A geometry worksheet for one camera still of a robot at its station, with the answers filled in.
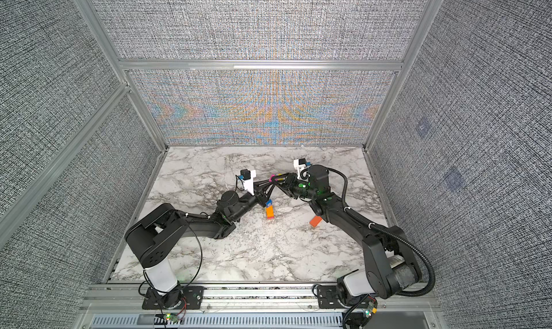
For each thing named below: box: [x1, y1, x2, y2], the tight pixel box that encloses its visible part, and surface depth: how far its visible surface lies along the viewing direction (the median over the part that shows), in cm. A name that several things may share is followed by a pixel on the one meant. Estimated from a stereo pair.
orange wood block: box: [265, 205, 275, 220], surface depth 94 cm
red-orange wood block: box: [309, 215, 322, 228], surface depth 94 cm
